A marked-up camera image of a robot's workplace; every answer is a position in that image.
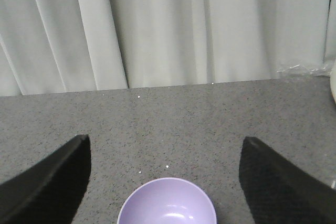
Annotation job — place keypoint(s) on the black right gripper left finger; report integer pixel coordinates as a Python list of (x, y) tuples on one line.
[(52, 190)]

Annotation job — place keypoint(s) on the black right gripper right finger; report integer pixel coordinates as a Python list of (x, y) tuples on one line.
[(277, 191)]

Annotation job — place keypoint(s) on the lilac plastic bowl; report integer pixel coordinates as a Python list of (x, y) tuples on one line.
[(168, 200)]

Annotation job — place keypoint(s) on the clear plastic bag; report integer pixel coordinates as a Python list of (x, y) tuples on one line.
[(299, 70)]

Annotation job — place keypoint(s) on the white rice cooker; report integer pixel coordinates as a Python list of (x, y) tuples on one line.
[(333, 82)]

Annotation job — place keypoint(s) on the white curtain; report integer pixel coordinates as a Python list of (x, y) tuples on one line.
[(51, 46)]

